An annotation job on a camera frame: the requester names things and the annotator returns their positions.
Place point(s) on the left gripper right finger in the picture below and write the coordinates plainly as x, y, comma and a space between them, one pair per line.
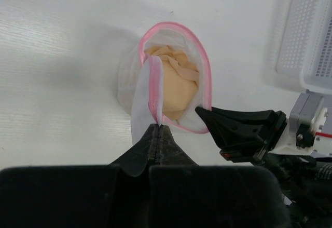
170, 154

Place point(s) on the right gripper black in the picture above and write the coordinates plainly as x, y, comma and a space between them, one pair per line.
250, 136

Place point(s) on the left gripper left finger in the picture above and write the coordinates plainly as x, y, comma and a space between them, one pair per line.
141, 155

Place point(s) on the beige bra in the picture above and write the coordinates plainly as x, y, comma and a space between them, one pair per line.
180, 80

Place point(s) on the pink-trimmed mesh laundry bag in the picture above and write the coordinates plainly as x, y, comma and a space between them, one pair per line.
140, 80

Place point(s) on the white plastic perforated basket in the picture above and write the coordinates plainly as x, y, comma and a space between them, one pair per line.
298, 55

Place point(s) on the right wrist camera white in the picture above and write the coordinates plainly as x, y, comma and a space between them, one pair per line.
308, 131

